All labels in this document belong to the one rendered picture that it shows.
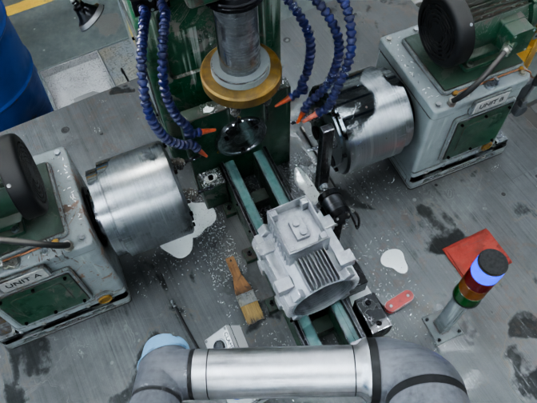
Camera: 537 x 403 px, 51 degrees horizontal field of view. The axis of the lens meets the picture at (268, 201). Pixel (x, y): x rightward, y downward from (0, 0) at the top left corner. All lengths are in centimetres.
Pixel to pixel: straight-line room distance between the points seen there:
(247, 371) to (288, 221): 51
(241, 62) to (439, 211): 81
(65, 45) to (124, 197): 220
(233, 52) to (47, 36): 245
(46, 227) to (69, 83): 144
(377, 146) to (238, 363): 78
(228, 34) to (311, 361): 63
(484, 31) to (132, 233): 95
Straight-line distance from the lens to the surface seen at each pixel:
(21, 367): 164
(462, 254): 166
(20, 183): 119
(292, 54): 204
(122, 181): 133
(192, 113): 144
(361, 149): 144
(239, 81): 121
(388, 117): 145
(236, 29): 112
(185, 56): 145
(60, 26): 357
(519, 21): 149
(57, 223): 131
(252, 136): 156
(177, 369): 88
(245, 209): 153
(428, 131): 152
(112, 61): 265
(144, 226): 134
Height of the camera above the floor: 225
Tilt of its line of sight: 60 degrees down
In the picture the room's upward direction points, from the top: 3 degrees counter-clockwise
